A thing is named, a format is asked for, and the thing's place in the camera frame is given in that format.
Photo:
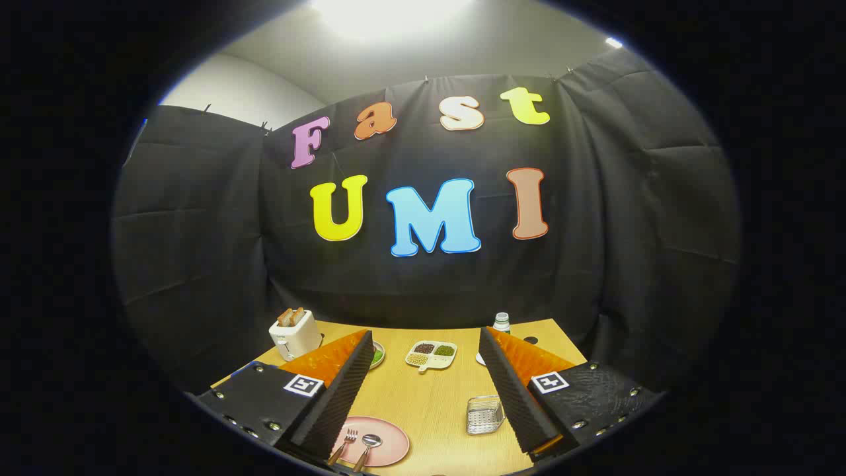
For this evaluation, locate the plate of meat and vegetables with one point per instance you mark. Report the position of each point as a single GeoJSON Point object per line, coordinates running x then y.
{"type": "Point", "coordinates": [378, 356]}

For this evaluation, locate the white toaster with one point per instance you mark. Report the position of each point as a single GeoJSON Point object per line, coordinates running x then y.
{"type": "Point", "coordinates": [294, 338]}

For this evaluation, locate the metal fork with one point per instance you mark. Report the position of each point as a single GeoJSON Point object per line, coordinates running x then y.
{"type": "Point", "coordinates": [348, 437]}

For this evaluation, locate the metal spoon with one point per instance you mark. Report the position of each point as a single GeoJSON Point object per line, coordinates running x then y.
{"type": "Point", "coordinates": [371, 440]}

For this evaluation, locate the pink round plate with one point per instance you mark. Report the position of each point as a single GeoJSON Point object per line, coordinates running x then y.
{"type": "Point", "coordinates": [393, 443]}

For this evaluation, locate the white drink bottle green label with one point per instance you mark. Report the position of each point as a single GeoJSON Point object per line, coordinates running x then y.
{"type": "Point", "coordinates": [501, 322]}

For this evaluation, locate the white divided dish of beans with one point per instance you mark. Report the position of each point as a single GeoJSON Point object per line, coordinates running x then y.
{"type": "Point", "coordinates": [431, 361]}

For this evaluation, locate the brown toast slice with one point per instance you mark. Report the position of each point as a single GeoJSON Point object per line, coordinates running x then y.
{"type": "Point", "coordinates": [285, 318]}
{"type": "Point", "coordinates": [299, 315]}

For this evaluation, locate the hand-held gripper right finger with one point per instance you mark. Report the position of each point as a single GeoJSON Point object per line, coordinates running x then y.
{"type": "Point", "coordinates": [515, 403]}

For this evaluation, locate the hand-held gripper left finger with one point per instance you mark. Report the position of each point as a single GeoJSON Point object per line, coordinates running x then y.
{"type": "Point", "coordinates": [344, 403]}

